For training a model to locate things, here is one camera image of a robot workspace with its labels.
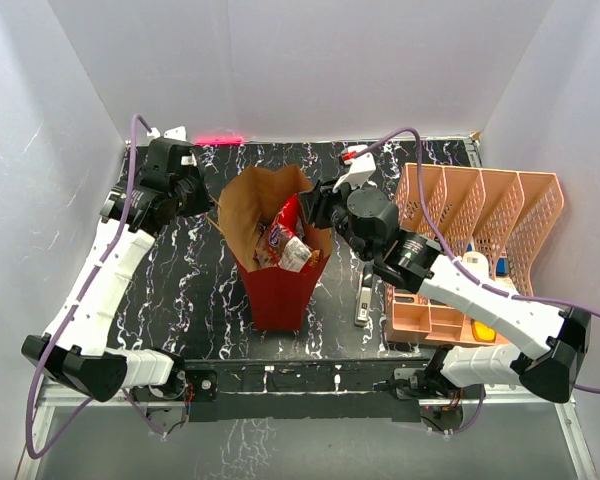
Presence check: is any pink tape strip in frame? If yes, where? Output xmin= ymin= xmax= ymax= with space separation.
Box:
xmin=194 ymin=134 xmax=244 ymax=146

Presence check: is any red brown paper bag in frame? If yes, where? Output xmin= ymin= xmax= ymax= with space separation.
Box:
xmin=216 ymin=165 xmax=333 ymax=331

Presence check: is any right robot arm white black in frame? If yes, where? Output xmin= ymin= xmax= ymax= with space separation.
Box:
xmin=298 ymin=182 xmax=591 ymax=403

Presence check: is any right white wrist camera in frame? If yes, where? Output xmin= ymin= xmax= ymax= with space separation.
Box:
xmin=333 ymin=144 xmax=376 ymax=192

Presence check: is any peach plastic desk organizer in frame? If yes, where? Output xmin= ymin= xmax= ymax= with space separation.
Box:
xmin=385 ymin=163 xmax=564 ymax=347

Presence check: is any white red card box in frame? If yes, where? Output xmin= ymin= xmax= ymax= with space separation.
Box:
xmin=495 ymin=277 xmax=519 ymax=295

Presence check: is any blue small box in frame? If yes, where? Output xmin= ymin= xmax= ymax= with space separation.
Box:
xmin=496 ymin=256 xmax=510 ymax=277

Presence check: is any aluminium front rail frame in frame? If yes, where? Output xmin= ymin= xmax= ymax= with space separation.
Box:
xmin=18 ymin=392 xmax=598 ymax=479

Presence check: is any yellow sticky note pad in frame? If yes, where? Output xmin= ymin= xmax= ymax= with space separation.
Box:
xmin=471 ymin=321 xmax=497 ymax=343

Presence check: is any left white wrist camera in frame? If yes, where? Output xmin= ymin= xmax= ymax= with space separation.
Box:
xmin=146 ymin=126 xmax=187 ymax=141

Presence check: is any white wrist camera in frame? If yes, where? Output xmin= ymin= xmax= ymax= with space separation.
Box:
xmin=146 ymin=126 xmax=187 ymax=141
xmin=333 ymin=144 xmax=376 ymax=192

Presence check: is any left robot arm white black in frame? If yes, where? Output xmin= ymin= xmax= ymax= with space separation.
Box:
xmin=21 ymin=136 xmax=211 ymax=402

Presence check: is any white lotion bottle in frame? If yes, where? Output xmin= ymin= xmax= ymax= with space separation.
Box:
xmin=462 ymin=251 xmax=490 ymax=281

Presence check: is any black silver stapler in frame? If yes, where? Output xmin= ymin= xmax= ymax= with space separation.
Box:
xmin=354 ymin=264 xmax=374 ymax=327

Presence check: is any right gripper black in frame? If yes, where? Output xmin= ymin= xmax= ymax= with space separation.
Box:
xmin=300 ymin=174 xmax=373 ymax=262

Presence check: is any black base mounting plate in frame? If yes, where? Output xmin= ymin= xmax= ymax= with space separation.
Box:
xmin=184 ymin=357 xmax=424 ymax=422

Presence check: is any red cookie snack bag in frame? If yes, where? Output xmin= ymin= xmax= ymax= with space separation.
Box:
xmin=266 ymin=193 xmax=300 ymax=248

